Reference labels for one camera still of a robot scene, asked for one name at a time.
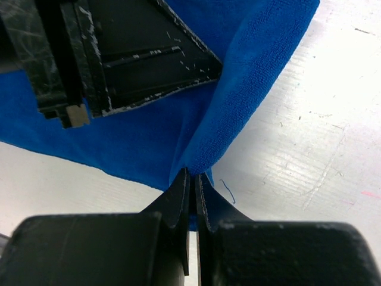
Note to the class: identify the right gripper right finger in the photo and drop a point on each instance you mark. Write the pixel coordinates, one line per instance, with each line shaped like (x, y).
(236, 250)

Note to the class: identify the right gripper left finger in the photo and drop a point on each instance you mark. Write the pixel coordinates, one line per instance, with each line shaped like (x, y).
(150, 247)

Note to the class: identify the dark blue towel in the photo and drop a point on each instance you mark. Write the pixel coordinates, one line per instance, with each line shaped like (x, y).
(192, 128)

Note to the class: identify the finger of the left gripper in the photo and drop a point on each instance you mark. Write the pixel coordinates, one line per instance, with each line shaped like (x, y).
(44, 37)
(138, 52)

